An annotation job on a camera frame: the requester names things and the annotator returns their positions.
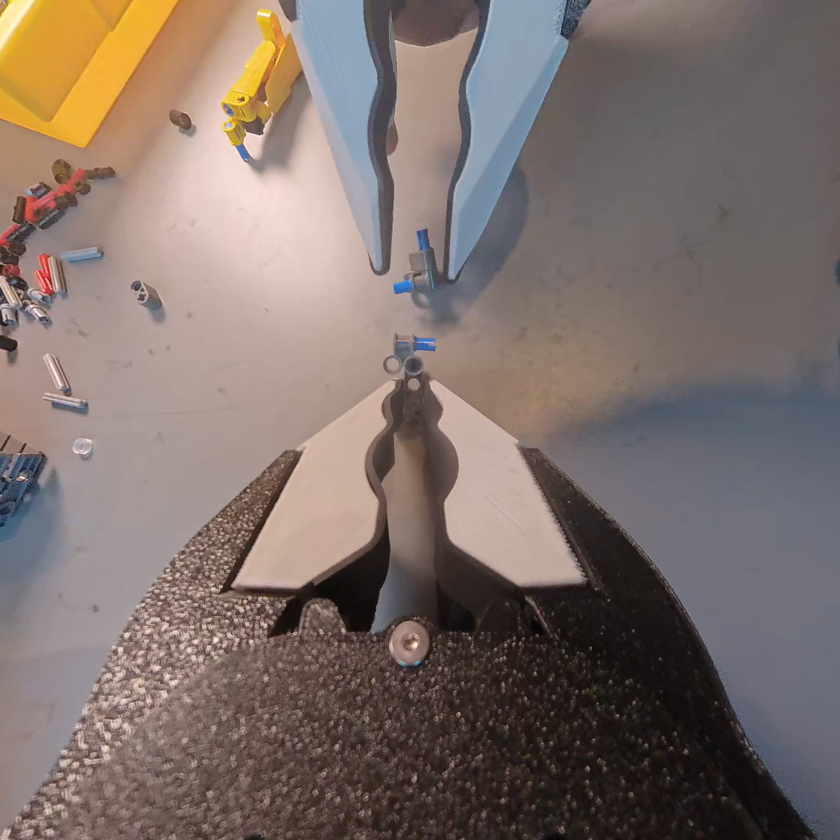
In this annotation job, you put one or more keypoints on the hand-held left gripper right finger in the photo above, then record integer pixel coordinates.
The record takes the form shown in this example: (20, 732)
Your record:
(512, 518)

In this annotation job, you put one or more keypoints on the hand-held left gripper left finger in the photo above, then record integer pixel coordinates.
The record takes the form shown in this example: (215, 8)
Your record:
(308, 518)

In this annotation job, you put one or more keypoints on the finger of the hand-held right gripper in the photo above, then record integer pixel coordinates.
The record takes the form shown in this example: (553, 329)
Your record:
(512, 98)
(341, 98)

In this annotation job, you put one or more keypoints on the grey bent beam assembly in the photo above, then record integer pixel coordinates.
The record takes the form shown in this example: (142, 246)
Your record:
(413, 387)

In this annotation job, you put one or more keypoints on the grey connector with blue pin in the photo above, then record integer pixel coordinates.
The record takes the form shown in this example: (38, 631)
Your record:
(413, 281)

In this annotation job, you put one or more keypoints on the grey desk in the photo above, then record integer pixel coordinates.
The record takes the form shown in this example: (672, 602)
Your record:
(656, 262)

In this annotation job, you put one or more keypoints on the person's right hand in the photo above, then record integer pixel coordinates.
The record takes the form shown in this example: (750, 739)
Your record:
(433, 19)

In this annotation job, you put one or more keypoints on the black pin connector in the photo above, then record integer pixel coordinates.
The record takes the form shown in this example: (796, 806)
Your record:
(180, 119)

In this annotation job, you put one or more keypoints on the clear round stud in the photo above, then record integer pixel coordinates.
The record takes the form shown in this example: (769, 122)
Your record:
(82, 447)

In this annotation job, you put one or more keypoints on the yellow parts bin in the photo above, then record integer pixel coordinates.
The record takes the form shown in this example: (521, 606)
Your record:
(65, 65)

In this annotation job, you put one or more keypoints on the yellow tracked brick bulldozer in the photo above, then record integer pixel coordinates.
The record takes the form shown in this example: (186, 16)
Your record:
(19, 479)

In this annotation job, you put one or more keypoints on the pile of small connector pins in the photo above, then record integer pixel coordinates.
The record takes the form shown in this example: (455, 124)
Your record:
(39, 210)

